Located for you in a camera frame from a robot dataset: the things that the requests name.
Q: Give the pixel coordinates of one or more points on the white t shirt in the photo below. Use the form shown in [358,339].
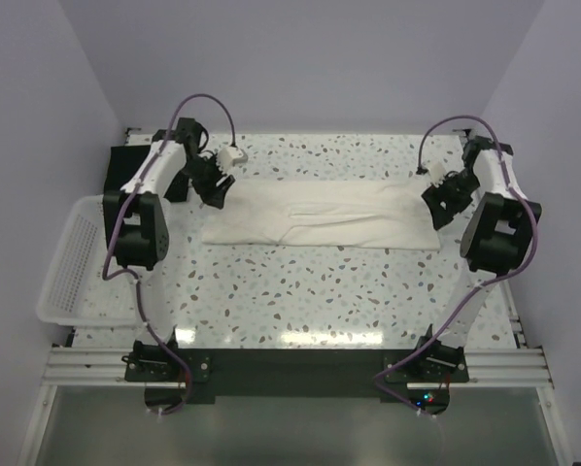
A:
[358,214]

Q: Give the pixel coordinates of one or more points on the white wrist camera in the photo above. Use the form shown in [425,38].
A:
[232,156]
[437,173]

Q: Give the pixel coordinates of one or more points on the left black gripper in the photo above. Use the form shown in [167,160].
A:
[212,194]

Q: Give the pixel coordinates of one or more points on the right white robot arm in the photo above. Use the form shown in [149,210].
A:
[494,245]

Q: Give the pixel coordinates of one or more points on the aluminium front rail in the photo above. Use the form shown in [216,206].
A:
[486,367]

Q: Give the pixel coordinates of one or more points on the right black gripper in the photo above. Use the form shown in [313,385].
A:
[432,197]

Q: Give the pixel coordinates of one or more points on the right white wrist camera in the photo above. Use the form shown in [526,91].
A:
[437,173]

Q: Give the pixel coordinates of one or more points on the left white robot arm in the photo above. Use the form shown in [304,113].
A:
[136,230]

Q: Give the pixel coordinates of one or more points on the folded black t shirt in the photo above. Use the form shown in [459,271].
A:
[124,162]

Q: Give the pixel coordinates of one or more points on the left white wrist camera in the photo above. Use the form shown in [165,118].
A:
[232,156]

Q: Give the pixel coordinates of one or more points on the white plastic basket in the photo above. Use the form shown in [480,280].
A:
[73,292]

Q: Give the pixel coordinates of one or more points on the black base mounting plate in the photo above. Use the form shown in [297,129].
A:
[201,376]

